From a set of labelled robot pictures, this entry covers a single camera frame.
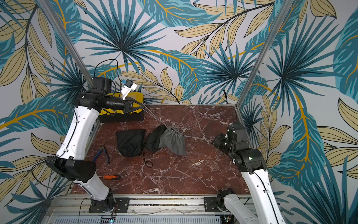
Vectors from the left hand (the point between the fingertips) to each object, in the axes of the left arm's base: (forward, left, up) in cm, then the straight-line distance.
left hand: (141, 107), depth 68 cm
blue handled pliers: (-4, +32, -36) cm, 48 cm away
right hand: (-10, -36, -10) cm, 39 cm away
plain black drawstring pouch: (-2, -1, -31) cm, 31 cm away
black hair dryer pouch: (-3, +13, -30) cm, 33 cm away
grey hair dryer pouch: (-7, -14, -21) cm, 26 cm away
